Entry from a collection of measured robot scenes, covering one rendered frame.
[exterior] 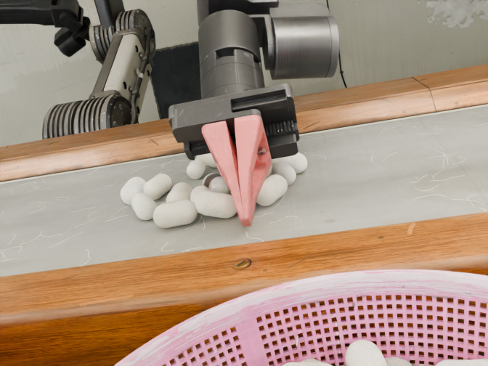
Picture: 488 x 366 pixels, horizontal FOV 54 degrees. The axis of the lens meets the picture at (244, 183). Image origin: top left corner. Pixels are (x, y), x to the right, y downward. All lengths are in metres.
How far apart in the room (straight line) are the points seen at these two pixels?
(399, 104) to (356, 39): 1.93
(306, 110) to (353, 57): 1.94
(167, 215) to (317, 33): 0.21
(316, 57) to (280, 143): 0.09
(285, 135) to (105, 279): 0.20
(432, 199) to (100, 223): 0.29
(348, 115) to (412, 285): 0.38
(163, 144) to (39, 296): 0.35
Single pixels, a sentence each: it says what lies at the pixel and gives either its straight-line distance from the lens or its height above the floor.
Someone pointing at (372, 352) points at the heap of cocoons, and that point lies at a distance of 0.25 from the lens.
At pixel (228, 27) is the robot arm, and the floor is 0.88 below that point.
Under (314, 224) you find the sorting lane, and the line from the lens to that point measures 0.37.
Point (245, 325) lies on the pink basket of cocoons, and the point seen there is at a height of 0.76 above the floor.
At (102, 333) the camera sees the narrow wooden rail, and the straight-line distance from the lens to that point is 0.30.
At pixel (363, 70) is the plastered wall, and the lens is 2.57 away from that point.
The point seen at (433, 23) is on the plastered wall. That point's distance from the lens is 2.65.
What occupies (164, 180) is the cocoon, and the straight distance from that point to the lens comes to 0.48.
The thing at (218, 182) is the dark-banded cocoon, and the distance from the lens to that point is 0.44.
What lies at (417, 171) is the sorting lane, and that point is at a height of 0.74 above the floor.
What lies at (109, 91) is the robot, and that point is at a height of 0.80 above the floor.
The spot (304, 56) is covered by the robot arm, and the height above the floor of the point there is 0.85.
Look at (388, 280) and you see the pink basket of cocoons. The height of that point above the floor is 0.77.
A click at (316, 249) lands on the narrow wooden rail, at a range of 0.29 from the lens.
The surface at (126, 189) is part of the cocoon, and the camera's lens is 0.48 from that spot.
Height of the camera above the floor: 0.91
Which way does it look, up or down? 21 degrees down
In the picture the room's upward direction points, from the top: 11 degrees counter-clockwise
